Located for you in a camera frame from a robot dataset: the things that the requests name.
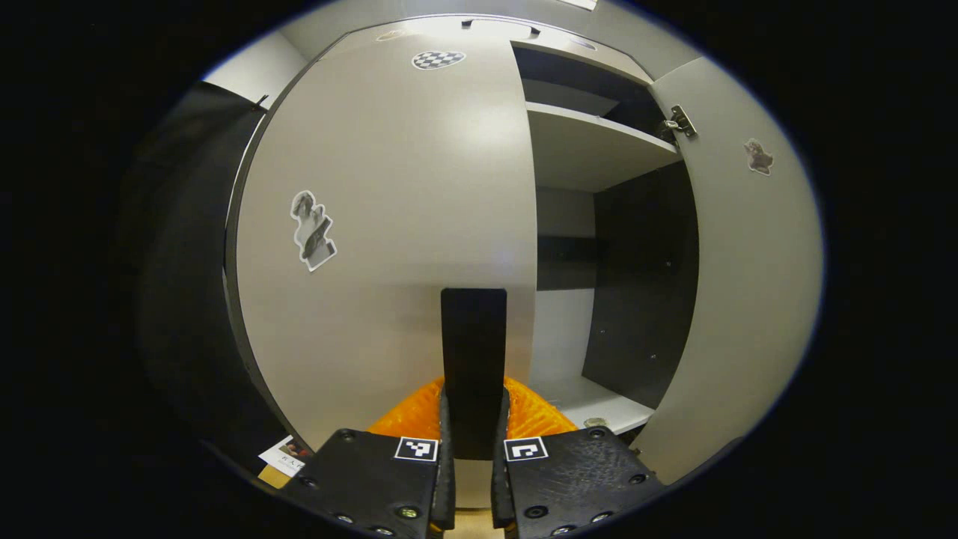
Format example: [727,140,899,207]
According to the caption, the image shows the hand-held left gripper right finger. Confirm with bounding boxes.
[490,374,667,539]

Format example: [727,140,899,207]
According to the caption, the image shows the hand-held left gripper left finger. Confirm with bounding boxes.
[281,374,456,539]

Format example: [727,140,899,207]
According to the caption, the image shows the black cabinet door handle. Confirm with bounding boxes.
[440,287,508,461]

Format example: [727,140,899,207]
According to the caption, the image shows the grey double-door shoe cabinet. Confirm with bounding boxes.
[223,13,701,480]

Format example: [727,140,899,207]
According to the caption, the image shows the grey cabinet shelf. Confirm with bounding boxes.
[524,101,683,194]
[531,374,656,436]

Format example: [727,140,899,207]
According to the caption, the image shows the metal door hinge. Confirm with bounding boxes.
[662,105,698,139]

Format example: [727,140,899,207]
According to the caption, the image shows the white book with portrait cover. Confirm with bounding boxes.
[258,434,315,478]

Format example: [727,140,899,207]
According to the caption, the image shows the black backdrop cloth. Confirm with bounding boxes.
[127,81,300,465]

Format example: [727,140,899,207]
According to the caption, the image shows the black drawer handle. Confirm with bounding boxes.
[460,18,541,37]

